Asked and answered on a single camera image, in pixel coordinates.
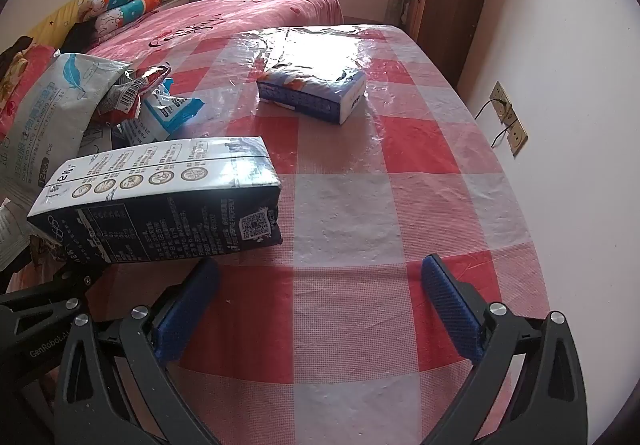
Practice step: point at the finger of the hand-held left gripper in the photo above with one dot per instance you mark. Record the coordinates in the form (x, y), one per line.
(60, 282)

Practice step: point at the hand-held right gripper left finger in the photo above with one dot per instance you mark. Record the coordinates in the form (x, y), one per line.
(187, 310)

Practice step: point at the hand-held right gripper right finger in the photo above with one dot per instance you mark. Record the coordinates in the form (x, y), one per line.
(450, 305)

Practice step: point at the blue white plastic wrapper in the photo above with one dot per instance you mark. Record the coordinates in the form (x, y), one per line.
(167, 112)

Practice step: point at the red snack wrapper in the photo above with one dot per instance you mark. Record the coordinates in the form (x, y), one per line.
(125, 92)

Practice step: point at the white printed paper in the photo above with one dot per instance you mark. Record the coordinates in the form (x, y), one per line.
(12, 230)

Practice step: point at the red white checkered tablecloth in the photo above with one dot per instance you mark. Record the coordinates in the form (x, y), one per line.
(350, 225)

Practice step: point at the white feather-print bag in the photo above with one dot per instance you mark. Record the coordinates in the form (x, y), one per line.
(55, 100)

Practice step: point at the pink floral pillow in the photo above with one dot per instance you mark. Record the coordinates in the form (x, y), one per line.
(22, 80)

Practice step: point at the black cloth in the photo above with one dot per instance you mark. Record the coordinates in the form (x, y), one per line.
(82, 37)

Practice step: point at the blue white tissue pack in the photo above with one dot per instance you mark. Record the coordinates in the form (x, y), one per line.
(312, 92)

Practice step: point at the yellow headboard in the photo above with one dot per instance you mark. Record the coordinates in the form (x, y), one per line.
(60, 15)

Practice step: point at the bed with pink sheet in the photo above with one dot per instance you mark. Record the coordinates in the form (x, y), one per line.
(240, 10)

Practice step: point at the brown wooden cabinet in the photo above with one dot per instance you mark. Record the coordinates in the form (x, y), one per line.
(450, 0)

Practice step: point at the small white bedside table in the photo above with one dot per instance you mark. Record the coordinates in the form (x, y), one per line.
(175, 0)

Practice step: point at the beige wall socket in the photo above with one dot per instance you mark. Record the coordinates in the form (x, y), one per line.
(517, 137)
(501, 100)

